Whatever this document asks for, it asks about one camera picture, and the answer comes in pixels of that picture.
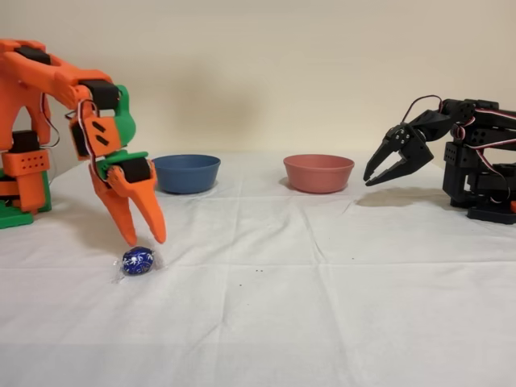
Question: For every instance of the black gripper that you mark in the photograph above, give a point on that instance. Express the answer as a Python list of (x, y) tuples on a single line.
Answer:
[(408, 150)]

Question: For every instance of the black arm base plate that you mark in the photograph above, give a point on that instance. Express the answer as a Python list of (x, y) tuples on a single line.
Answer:
[(492, 215)]

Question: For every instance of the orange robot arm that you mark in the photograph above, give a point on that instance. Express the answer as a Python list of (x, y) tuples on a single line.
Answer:
[(24, 76)]

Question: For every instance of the green orange gripper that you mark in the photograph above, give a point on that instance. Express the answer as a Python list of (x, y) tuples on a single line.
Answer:
[(131, 170)]

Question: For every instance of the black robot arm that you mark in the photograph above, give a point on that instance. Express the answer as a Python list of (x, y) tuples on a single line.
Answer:
[(463, 157)]

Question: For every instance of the blue bowl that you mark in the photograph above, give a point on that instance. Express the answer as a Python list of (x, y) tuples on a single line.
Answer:
[(189, 173)]

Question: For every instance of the blue candy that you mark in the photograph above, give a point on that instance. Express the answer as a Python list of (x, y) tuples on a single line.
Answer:
[(138, 262)]

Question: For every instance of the white tablecloth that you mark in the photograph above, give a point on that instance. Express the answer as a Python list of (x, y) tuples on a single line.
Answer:
[(258, 322)]

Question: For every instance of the green arm base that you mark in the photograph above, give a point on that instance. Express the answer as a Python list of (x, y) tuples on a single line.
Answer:
[(14, 219)]

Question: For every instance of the pink bowl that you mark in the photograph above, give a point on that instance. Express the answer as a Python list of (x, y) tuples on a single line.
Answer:
[(318, 173)]

